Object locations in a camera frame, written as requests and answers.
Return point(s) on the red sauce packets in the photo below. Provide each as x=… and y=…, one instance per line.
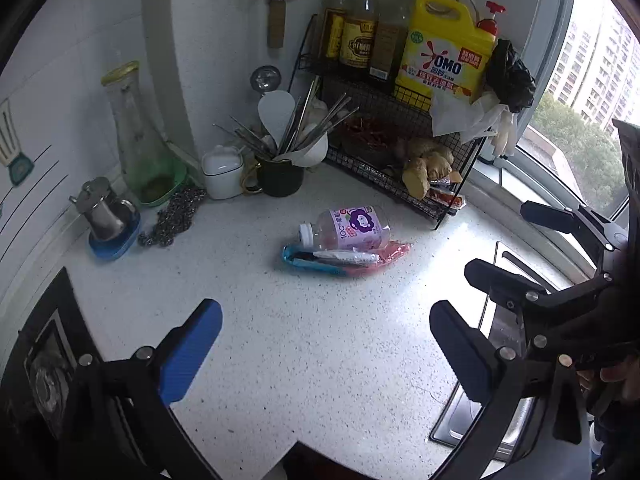
x=447, y=195

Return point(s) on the blue dish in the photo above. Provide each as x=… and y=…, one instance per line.
x=115, y=249

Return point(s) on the white plastic bag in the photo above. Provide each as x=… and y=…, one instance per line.
x=465, y=115

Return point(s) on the ginger roots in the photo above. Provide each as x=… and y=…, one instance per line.
x=425, y=165

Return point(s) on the green plastic dish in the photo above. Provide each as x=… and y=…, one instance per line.
x=167, y=185

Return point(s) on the garlic bulbs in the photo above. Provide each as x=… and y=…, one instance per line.
x=315, y=107

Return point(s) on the white ladle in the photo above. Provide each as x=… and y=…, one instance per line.
x=310, y=152

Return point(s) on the blue pink plastic packet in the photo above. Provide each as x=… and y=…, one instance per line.
x=350, y=263

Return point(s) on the white rice paddle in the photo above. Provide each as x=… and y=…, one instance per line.
x=276, y=112

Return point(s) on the black plastic bag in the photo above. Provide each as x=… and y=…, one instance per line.
x=510, y=77

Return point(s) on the black gas stove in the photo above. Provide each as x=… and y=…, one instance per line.
x=50, y=360

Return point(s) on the metal spoon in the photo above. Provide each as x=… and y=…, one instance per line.
x=245, y=137

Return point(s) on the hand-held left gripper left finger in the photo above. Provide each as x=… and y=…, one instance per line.
x=192, y=350

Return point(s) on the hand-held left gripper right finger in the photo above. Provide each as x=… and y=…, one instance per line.
x=460, y=355

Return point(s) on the white lidded jar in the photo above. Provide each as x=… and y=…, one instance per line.
x=222, y=175

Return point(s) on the glass carafe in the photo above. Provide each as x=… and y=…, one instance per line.
x=135, y=125

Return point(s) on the kitchen wall sticker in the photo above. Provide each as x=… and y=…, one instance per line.
x=17, y=167

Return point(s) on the stainless steel sink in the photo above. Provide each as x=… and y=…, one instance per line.
x=462, y=425

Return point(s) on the yellow detergent jug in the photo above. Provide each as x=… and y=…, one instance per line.
x=440, y=50

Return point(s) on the black mug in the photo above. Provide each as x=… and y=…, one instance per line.
x=280, y=177

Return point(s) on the window frame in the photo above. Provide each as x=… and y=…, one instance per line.
x=555, y=35

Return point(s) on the steel oil pot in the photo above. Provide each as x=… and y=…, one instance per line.
x=102, y=210

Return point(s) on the dried red chilies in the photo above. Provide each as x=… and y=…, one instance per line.
x=370, y=135

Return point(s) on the purple label plastic bottle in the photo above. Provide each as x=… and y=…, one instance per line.
x=355, y=227

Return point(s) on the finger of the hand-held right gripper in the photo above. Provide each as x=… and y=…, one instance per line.
x=555, y=217
x=500, y=282

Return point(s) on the brown bottle black cap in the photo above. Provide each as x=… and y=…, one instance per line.
x=392, y=35

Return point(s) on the person's right hand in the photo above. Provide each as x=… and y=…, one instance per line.
x=625, y=380

